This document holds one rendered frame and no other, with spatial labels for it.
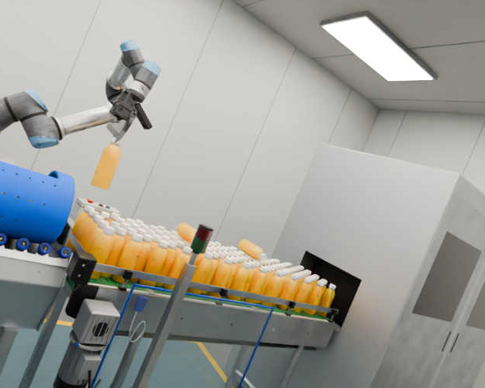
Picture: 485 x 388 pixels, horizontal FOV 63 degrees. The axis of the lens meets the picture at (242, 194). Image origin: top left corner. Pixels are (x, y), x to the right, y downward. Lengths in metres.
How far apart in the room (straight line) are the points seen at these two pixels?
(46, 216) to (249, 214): 4.05
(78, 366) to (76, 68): 3.34
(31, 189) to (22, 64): 2.94
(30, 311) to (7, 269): 0.21
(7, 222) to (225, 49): 3.83
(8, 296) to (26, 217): 0.30
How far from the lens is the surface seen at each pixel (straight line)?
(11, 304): 1.71
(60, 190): 1.58
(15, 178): 1.54
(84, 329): 1.54
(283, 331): 2.32
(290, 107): 5.47
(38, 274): 1.65
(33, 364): 2.34
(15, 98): 2.05
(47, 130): 2.00
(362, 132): 6.40
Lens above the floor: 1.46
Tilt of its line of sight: 1 degrees down
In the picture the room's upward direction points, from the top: 23 degrees clockwise
